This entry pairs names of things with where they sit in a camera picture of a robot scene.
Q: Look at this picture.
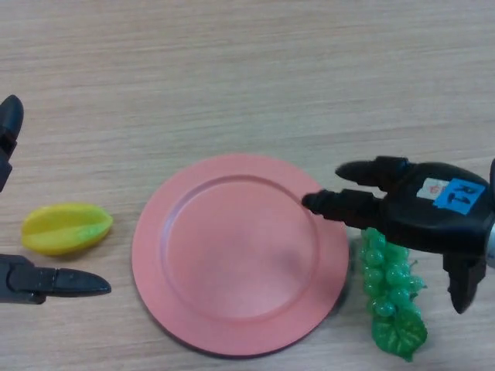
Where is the pink round plate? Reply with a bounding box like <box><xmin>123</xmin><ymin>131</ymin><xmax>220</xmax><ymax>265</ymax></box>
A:
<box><xmin>131</xmin><ymin>153</ymin><xmax>351</xmax><ymax>357</ymax></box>

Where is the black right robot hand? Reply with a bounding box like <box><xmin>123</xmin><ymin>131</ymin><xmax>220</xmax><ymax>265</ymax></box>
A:
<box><xmin>300</xmin><ymin>155</ymin><xmax>495</xmax><ymax>315</ymax></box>

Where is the yellow plastic starfruit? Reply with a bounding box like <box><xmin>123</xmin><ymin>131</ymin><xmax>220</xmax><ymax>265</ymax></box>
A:
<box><xmin>21</xmin><ymin>203</ymin><xmax>114</xmax><ymax>257</ymax></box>

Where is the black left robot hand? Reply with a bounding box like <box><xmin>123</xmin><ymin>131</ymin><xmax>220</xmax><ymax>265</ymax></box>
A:
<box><xmin>0</xmin><ymin>94</ymin><xmax>112</xmax><ymax>305</ymax></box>

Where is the green plastic grape bunch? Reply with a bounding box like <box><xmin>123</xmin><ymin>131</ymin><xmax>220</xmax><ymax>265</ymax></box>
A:
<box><xmin>359</xmin><ymin>226</ymin><xmax>428</xmax><ymax>362</ymax></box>

